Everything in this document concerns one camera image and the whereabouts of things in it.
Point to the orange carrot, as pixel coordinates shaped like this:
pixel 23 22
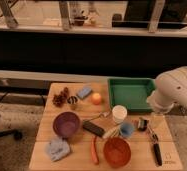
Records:
pixel 94 155

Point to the purple bowl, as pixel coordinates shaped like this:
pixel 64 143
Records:
pixel 66 124

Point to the orange-red bowl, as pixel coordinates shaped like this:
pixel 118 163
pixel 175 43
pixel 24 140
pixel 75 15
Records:
pixel 117 152

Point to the brown pine cone cluster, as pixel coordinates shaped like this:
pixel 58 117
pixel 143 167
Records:
pixel 60 99

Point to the cream banana toy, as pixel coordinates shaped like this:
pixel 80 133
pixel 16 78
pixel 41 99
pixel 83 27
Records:
pixel 113 132

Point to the white paper cup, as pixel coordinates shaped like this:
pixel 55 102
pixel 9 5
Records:
pixel 119 113

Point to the blue sponge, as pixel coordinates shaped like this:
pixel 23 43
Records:
pixel 84 92

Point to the black handled peeler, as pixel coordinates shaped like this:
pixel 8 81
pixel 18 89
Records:
pixel 156 146

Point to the black white striped cup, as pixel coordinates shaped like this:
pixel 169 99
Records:
pixel 72 101

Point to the blue crumpled cloth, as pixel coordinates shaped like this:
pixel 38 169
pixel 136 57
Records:
pixel 57 149

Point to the blue plastic cup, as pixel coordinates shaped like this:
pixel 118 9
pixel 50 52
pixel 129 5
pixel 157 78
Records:
pixel 126 129

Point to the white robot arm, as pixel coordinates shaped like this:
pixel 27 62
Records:
pixel 171 87

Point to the black rectangular block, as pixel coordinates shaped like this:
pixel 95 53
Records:
pixel 93 128

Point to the small dark metal can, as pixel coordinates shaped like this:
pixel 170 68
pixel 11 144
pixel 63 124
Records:
pixel 142 124

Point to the orange ball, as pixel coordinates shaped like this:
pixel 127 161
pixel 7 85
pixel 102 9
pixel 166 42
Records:
pixel 96 98

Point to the green plastic tray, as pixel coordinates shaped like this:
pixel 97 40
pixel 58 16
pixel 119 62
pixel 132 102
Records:
pixel 131 93

